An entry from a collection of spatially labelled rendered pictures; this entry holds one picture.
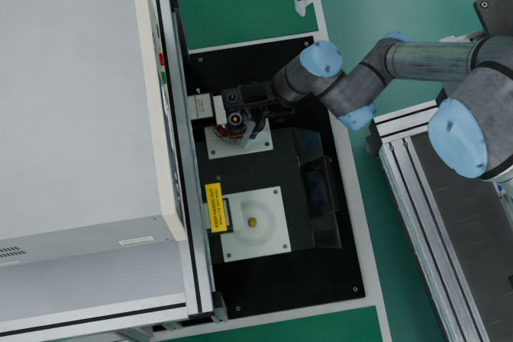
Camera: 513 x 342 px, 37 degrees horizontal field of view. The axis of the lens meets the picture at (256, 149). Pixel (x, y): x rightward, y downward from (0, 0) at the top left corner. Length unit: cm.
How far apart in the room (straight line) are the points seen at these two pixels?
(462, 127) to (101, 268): 67
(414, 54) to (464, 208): 99
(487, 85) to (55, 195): 69
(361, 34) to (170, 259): 158
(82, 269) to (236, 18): 82
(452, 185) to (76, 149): 143
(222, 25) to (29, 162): 82
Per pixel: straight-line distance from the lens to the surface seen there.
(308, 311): 175
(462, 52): 140
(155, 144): 123
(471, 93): 124
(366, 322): 175
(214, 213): 146
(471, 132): 121
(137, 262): 140
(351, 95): 156
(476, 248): 240
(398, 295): 254
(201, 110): 167
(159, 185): 121
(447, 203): 241
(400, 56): 154
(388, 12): 285
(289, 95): 161
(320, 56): 152
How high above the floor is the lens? 248
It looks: 72 degrees down
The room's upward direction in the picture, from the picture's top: 1 degrees counter-clockwise
